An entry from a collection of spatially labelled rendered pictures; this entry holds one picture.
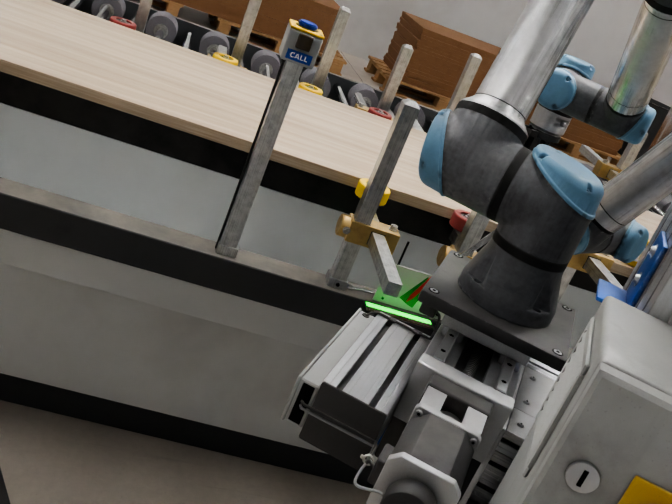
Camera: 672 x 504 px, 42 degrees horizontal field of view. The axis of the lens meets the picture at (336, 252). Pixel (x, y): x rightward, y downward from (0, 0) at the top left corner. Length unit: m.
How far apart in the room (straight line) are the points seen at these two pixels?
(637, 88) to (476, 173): 0.45
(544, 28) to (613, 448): 0.74
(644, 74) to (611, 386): 0.92
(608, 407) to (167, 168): 1.50
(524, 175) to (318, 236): 0.99
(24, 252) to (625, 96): 1.26
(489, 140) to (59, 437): 1.52
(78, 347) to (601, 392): 1.75
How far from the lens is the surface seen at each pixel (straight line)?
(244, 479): 2.46
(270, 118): 1.81
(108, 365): 2.33
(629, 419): 0.74
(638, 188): 1.46
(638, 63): 1.56
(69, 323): 2.29
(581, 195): 1.23
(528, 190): 1.23
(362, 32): 9.24
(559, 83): 1.68
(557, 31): 1.34
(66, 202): 1.93
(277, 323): 2.02
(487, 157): 1.25
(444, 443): 1.01
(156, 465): 2.40
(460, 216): 2.11
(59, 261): 1.98
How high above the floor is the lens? 1.49
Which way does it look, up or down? 22 degrees down
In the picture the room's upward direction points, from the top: 23 degrees clockwise
